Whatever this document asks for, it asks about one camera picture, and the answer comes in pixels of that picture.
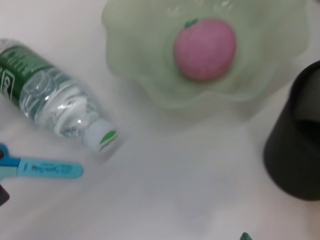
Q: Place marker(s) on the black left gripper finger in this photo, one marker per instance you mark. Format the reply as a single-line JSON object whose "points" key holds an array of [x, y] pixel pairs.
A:
{"points": [[3, 196]]}

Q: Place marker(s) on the clear green-label water bottle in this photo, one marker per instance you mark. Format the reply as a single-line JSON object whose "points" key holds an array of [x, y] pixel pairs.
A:
{"points": [[45, 92]]}

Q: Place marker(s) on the green plastic wrapper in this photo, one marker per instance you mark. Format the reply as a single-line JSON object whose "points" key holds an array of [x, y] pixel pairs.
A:
{"points": [[246, 237]]}

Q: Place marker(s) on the pink toy peach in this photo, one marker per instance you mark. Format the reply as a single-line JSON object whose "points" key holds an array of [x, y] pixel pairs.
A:
{"points": [[205, 50]]}

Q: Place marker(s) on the blue scissors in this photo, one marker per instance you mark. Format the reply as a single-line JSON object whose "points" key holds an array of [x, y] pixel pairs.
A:
{"points": [[50, 168]]}

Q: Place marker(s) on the green wavy glass fruit plate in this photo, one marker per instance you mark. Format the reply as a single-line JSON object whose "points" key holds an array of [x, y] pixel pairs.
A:
{"points": [[140, 50]]}

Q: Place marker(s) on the black mesh pen holder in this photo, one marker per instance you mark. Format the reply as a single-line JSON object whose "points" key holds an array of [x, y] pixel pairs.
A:
{"points": [[290, 155]]}

